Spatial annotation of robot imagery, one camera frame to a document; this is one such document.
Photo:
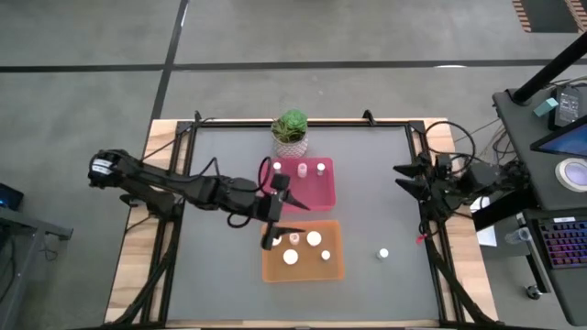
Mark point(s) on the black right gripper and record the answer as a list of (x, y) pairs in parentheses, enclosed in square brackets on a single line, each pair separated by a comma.
[(442, 185)]

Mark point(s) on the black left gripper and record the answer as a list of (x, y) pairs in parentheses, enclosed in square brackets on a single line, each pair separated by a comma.
[(266, 208)]

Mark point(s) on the small white-capped pill bottle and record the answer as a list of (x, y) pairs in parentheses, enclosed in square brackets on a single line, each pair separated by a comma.
[(277, 167), (294, 238), (321, 168)]

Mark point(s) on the orange pill bottle white cap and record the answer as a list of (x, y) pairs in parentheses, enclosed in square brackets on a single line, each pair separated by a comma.
[(290, 256), (313, 238)]

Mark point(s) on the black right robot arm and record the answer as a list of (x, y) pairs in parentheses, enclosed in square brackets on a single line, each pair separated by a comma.
[(481, 176)]

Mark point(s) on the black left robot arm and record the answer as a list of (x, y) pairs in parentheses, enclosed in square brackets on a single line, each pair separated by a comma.
[(151, 179)]

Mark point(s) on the pink translucent plastic bin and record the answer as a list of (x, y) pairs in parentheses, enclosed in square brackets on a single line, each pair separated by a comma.
[(312, 194)]

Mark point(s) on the orange translucent plastic bin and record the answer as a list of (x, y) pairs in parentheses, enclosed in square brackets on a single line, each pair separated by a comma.
[(316, 270)]

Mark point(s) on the translucent pill bottle white cap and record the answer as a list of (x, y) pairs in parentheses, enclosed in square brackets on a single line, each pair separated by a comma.
[(383, 253)]

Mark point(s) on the potted succulent in patterned pot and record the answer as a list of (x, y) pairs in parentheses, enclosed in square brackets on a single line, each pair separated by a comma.
[(290, 126)]

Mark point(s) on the white paper sheet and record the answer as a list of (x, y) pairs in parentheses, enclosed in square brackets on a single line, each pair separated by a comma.
[(487, 236)]

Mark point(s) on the grey side desk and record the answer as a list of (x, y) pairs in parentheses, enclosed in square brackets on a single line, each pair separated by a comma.
[(518, 137)]

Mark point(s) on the clear plastic tube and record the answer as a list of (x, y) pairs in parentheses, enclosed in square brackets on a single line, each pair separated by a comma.
[(518, 236)]

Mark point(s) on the white tape roll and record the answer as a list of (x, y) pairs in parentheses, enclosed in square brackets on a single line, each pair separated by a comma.
[(560, 174)]

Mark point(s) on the teal box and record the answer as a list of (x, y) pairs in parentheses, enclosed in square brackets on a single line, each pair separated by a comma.
[(546, 106)]

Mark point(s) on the blue-screen monitor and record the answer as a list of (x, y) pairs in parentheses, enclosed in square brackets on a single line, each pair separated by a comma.
[(568, 142)]

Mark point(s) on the caster wheel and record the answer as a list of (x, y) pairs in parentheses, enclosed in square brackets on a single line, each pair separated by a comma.
[(533, 292)]

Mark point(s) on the backlit keyboard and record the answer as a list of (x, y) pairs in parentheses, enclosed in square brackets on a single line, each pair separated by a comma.
[(566, 243)]

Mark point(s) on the black power adapter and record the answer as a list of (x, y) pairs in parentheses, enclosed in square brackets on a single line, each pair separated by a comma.
[(568, 106)]

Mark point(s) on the black pole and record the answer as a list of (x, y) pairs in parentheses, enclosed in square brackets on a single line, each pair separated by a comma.
[(550, 69)]

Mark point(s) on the dark mat brick border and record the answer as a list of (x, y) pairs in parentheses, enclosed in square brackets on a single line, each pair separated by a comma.
[(550, 14)]

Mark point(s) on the grey metal desk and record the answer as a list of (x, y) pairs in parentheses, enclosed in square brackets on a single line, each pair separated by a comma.
[(18, 229)]

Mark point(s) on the blue device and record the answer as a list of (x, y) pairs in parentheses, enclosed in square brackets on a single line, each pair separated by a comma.
[(9, 197)]

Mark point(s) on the black aluminium table frame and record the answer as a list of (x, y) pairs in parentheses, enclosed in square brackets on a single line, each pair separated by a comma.
[(344, 124)]

